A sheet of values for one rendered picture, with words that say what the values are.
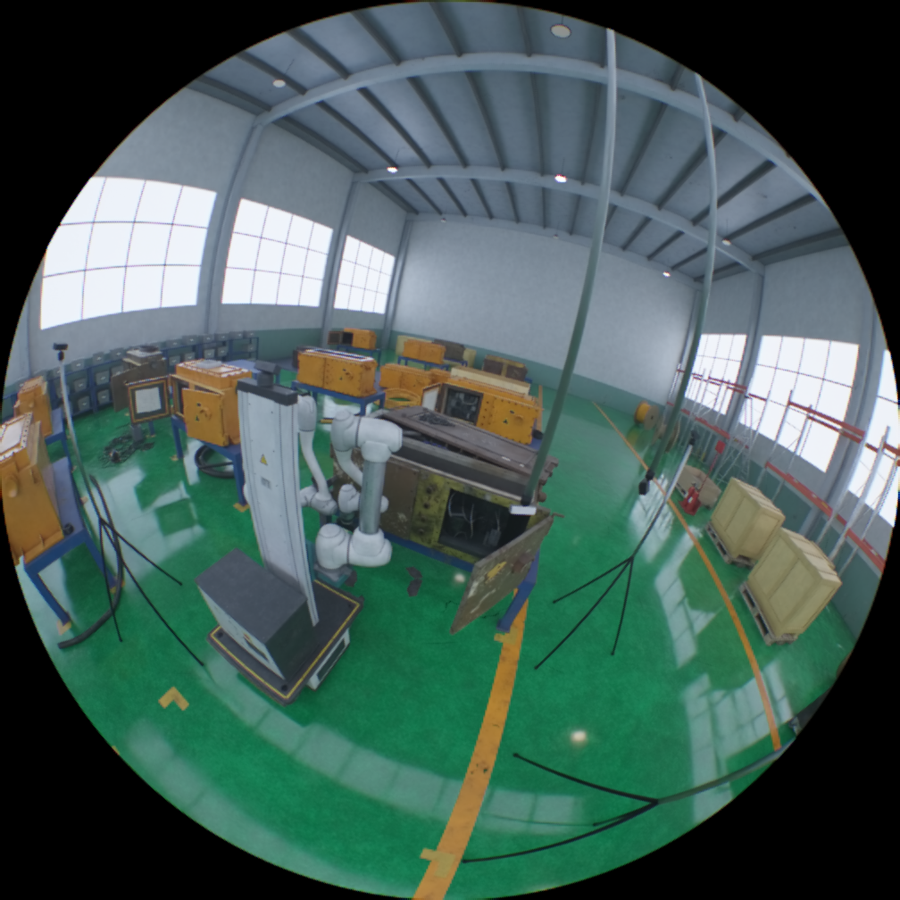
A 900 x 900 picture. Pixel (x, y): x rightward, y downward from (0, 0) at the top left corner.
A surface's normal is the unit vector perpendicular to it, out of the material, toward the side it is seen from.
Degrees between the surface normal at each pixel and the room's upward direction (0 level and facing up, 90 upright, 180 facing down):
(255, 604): 0
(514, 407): 90
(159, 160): 90
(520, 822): 0
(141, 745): 0
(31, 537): 90
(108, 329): 90
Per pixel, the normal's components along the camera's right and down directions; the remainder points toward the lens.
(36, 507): 0.93, 0.29
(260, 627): 0.19, -0.90
